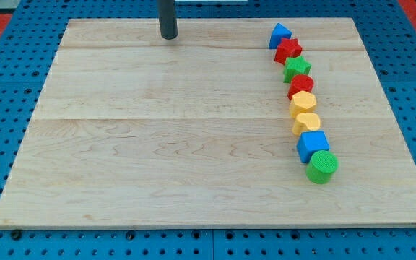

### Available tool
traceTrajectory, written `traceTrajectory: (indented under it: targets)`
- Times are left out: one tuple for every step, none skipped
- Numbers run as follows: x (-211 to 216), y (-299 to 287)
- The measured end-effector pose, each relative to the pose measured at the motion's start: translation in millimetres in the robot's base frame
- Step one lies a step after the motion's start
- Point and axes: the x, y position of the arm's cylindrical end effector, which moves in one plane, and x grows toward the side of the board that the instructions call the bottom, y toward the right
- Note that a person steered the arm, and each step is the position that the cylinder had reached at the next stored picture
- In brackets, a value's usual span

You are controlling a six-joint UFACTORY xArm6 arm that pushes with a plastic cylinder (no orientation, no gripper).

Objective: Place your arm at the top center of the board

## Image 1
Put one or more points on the red star block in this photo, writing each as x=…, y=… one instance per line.
x=288, y=48

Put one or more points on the yellow hexagon block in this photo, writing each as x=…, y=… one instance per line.
x=302, y=102

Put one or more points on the red cylinder block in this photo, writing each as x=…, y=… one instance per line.
x=301, y=82

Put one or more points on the blue triangle block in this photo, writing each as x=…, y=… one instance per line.
x=278, y=33

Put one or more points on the light wooden board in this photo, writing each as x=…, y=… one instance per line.
x=132, y=131

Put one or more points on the green star block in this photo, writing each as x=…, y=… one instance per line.
x=294, y=67

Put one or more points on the dark cylindrical robot arm rod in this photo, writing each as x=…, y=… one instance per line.
x=167, y=19

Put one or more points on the blue cube block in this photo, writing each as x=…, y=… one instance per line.
x=311, y=142

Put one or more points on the yellow heart block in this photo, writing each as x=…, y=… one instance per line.
x=306, y=122

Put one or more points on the green cylinder block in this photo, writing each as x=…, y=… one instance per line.
x=322, y=166

